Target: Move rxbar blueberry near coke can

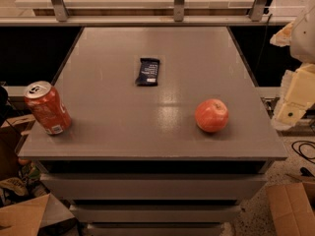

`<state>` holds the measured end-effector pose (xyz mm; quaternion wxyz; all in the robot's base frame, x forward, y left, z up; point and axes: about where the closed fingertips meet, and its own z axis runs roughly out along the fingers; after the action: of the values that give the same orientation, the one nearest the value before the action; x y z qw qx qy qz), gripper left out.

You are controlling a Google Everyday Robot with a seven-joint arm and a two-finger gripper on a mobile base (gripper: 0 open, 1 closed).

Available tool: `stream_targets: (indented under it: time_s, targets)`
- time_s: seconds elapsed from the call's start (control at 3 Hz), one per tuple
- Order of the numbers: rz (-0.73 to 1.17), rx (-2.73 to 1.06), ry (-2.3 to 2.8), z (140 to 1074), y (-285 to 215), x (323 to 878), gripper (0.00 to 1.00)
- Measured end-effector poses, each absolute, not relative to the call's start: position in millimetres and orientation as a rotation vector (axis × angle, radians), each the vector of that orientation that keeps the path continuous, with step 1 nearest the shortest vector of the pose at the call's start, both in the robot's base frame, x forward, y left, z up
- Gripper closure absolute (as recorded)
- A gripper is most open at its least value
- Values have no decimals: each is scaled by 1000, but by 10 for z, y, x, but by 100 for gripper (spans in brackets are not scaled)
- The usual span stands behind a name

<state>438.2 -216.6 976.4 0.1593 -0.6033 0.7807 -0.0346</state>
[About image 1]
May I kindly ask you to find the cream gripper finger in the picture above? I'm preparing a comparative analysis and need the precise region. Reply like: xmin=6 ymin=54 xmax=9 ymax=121
xmin=271 ymin=63 xmax=315 ymax=131
xmin=270 ymin=22 xmax=293 ymax=47

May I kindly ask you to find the dark blue rxbar wrapper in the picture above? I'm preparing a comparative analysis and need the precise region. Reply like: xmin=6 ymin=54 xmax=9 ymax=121
xmin=135 ymin=58 xmax=160 ymax=87

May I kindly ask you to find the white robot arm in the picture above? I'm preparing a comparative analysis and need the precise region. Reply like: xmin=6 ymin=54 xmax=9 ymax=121
xmin=270 ymin=0 xmax=315 ymax=131

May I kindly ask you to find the red coke can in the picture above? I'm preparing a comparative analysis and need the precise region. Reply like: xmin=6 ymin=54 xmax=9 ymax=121
xmin=24 ymin=81 xmax=71 ymax=135

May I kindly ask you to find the red apple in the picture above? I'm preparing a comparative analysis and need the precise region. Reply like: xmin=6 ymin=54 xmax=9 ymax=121
xmin=195 ymin=98 xmax=228 ymax=133

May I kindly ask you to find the cardboard box lower right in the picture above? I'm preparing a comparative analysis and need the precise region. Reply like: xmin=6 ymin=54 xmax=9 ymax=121
xmin=266 ymin=175 xmax=315 ymax=236

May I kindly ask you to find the grey drawer cabinet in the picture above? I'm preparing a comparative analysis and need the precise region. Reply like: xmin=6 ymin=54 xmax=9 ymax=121
xmin=20 ymin=27 xmax=286 ymax=236

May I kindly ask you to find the cardboard box lower left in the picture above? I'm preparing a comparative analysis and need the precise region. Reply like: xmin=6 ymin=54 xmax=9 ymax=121
xmin=0 ymin=194 xmax=74 ymax=236

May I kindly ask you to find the clutter pile on floor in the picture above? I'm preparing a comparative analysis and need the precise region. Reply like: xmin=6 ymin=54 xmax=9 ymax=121
xmin=0 ymin=159 xmax=49 ymax=207

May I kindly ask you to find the brown cardboard box left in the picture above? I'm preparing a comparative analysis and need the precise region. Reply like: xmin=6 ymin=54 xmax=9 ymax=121
xmin=0 ymin=114 xmax=34 ymax=180

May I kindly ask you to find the black cable on floor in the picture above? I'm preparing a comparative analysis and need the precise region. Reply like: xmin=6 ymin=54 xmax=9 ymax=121
xmin=290 ymin=140 xmax=315 ymax=165

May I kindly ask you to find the metal frame rail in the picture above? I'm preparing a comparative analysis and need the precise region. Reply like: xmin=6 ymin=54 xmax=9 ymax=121
xmin=0 ymin=0 xmax=296 ymax=27

